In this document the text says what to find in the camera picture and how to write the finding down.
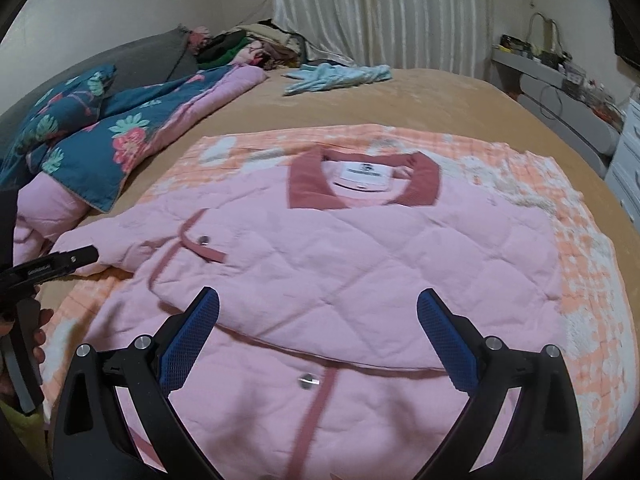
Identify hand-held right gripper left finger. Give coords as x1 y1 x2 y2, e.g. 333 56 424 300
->
52 287 221 480

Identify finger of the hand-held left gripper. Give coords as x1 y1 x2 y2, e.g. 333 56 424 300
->
0 244 100 292

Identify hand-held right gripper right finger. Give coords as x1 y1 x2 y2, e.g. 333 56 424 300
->
415 287 584 480

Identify pink quilted jacket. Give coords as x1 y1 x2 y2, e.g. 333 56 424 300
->
47 147 567 480

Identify pile of mixed clothes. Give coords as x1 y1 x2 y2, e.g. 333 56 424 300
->
187 20 312 72

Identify person's left hand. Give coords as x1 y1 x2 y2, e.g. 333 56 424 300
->
31 307 54 363

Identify blue floral pink quilt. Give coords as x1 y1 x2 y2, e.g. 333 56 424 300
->
0 64 268 281

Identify orange plaid cloud blanket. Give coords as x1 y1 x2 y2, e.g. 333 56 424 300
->
37 122 637 480

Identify grey pillow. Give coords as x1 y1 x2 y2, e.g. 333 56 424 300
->
0 25 201 128

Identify tan bed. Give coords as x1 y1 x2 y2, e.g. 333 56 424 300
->
75 65 640 311

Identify white drawer cabinet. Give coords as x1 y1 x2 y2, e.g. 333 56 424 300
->
602 105 640 226

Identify grey cluttered desk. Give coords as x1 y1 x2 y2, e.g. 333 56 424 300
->
492 42 626 163

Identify light blue cloth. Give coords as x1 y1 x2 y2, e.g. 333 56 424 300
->
282 62 393 97

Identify clutter of small shelf items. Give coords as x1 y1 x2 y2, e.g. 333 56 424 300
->
500 10 627 122

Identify white striped curtain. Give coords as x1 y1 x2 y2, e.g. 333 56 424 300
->
270 0 493 78

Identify black television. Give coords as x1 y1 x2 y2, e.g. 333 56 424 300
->
612 0 640 68

